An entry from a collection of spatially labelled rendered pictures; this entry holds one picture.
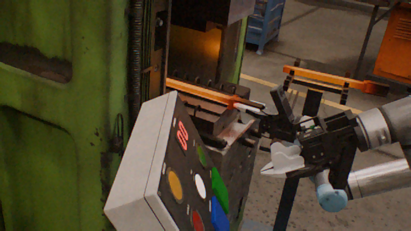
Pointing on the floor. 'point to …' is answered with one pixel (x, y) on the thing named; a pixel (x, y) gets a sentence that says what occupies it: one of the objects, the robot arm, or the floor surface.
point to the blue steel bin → (265, 22)
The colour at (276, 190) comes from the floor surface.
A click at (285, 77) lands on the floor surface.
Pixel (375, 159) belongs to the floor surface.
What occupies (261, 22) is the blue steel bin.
